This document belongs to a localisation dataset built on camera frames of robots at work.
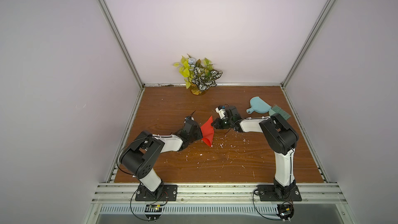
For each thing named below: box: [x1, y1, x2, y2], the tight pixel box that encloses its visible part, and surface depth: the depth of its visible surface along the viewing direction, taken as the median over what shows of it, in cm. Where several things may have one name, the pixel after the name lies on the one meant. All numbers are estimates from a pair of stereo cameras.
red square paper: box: [200, 115, 215, 148], surface depth 98 cm
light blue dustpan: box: [246, 96, 272, 115], surface depth 109 cm
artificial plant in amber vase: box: [173, 53, 223, 96], surface depth 101 cm
